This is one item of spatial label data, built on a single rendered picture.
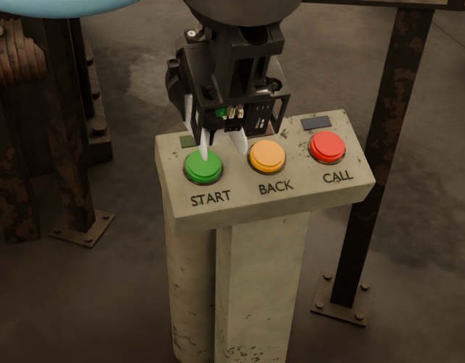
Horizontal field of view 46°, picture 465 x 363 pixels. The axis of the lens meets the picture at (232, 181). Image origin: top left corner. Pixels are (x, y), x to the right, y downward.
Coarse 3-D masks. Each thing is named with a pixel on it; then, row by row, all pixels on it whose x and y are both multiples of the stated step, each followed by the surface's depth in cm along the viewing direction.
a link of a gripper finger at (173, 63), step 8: (168, 64) 46; (176, 64) 46; (168, 72) 47; (176, 72) 46; (168, 80) 47; (176, 80) 46; (168, 88) 47; (176, 88) 47; (184, 88) 47; (168, 96) 48; (176, 96) 48; (176, 104) 50; (184, 104) 49; (184, 112) 50; (184, 120) 51
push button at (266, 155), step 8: (256, 144) 63; (264, 144) 63; (272, 144) 63; (256, 152) 62; (264, 152) 62; (272, 152) 62; (280, 152) 62; (256, 160) 62; (264, 160) 62; (272, 160) 62; (280, 160) 62; (264, 168) 61; (272, 168) 62
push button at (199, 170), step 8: (192, 152) 61; (208, 152) 61; (192, 160) 60; (200, 160) 61; (208, 160) 61; (216, 160) 61; (192, 168) 60; (200, 168) 60; (208, 168) 60; (216, 168) 60; (192, 176) 60; (200, 176) 60; (208, 176) 60; (216, 176) 60
